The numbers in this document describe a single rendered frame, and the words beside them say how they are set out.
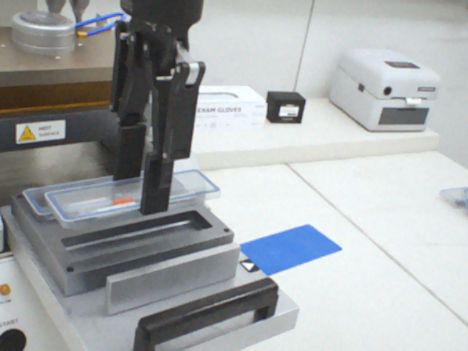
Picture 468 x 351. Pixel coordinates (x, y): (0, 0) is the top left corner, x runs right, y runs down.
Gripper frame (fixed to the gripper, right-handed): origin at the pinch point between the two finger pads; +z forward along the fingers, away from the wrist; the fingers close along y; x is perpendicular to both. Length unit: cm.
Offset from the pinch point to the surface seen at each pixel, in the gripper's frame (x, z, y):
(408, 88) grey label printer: 102, 15, -43
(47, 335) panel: -7.5, 23.8, -4.6
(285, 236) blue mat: 45, 32, -19
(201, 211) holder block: 9.0, 7.2, -0.4
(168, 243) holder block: 2.0, 7.1, 3.9
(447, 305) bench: 58, 31, 9
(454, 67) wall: 153, 19, -63
